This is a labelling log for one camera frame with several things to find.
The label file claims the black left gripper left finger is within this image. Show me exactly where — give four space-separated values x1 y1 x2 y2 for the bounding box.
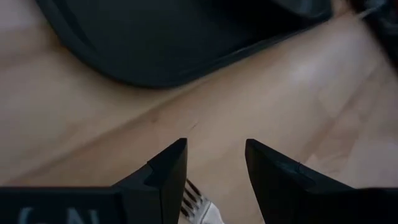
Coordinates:
113 138 188 224

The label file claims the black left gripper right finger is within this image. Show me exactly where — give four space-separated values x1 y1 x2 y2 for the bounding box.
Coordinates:
244 138 398 224

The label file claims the white plastic fork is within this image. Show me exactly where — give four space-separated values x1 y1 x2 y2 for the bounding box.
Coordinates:
179 178 225 224

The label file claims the black plastic tray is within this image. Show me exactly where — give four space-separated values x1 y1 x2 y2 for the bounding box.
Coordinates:
35 0 334 90

